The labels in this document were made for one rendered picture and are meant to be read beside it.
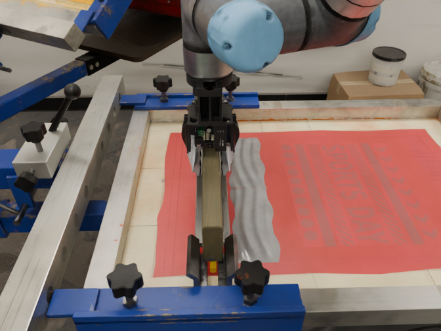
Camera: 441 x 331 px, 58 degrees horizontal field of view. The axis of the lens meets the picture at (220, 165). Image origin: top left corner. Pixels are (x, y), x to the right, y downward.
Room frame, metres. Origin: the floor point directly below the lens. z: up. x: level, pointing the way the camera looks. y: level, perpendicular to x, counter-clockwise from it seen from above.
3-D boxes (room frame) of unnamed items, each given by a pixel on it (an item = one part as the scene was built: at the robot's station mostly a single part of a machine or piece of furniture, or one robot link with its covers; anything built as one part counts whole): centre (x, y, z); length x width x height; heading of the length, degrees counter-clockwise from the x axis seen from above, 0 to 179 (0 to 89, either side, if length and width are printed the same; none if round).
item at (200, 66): (0.57, 0.01, 1.23); 0.08 x 0.08 x 0.05
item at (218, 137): (0.56, 0.02, 1.15); 0.09 x 0.08 x 0.12; 2
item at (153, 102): (0.87, 0.06, 0.98); 0.30 x 0.05 x 0.07; 92
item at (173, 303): (0.31, 0.04, 0.98); 0.30 x 0.05 x 0.07; 92
